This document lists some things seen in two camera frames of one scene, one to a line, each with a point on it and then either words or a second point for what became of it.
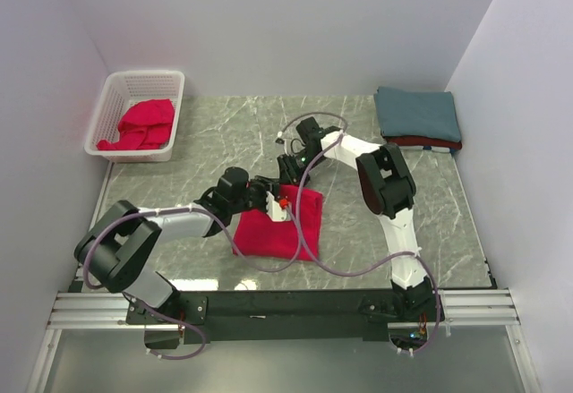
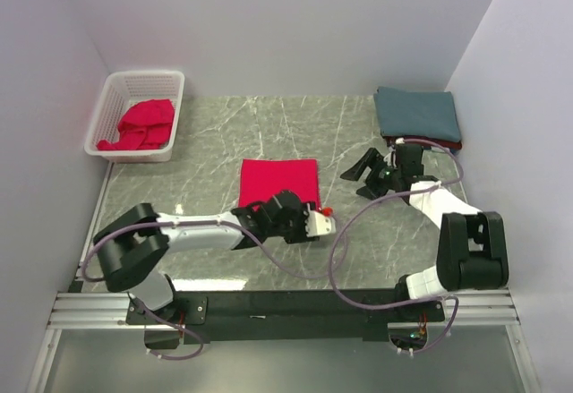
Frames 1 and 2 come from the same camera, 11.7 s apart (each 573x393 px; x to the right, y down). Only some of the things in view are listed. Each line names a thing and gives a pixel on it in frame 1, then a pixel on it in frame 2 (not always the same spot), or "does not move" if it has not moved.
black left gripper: x=266 y=183 -> x=301 y=236
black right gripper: x=288 y=173 -> x=371 y=158
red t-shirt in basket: x=146 y=125 does not move
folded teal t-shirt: x=431 y=115 does not move
